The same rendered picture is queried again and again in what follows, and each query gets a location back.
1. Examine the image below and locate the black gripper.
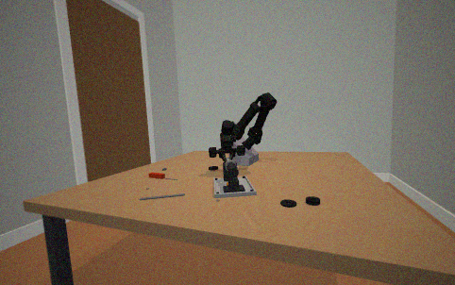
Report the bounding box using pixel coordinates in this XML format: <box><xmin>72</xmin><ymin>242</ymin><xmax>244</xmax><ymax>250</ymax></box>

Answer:
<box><xmin>209</xmin><ymin>139</ymin><xmax>245</xmax><ymax>162</ymax></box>

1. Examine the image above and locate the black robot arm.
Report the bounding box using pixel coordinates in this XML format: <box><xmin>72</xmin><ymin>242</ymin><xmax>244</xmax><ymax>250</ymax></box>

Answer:
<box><xmin>220</xmin><ymin>92</ymin><xmax>277</xmax><ymax>150</ymax></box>

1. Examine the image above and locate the red-handled screwdriver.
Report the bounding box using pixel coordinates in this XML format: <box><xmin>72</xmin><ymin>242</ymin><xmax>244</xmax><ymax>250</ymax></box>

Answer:
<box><xmin>149</xmin><ymin>173</ymin><xmax>171</xmax><ymax>179</ymax></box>

